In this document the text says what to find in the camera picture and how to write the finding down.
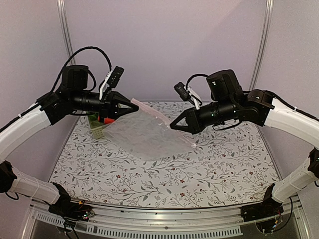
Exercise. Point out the metal frame post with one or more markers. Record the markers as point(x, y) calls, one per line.
point(263, 43)
point(64, 26)

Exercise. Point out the floral table mat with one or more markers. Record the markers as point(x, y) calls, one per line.
point(228, 167)

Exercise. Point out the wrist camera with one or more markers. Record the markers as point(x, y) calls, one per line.
point(187, 94)
point(110, 81)

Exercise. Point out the toy carrot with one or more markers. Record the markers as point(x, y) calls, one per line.
point(108, 120)

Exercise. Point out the front aluminium rail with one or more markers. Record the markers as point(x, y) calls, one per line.
point(124, 222)

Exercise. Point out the clear zip top bag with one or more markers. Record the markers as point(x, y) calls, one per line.
point(147, 135)

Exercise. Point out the right metal frame post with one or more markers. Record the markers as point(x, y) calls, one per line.
point(263, 43)

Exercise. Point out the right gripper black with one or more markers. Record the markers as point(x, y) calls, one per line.
point(192, 121)

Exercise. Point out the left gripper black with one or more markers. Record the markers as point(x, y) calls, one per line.
point(109, 105)

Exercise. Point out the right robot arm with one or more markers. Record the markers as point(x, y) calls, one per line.
point(261, 107)

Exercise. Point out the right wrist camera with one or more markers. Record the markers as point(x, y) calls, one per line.
point(187, 94)

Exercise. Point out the cream plastic basket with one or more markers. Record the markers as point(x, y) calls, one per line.
point(97, 130)

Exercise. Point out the left metal frame post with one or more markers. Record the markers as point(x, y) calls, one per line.
point(64, 26)

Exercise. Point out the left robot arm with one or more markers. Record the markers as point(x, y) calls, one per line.
point(72, 95)

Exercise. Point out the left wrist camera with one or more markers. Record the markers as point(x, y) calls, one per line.
point(110, 81)

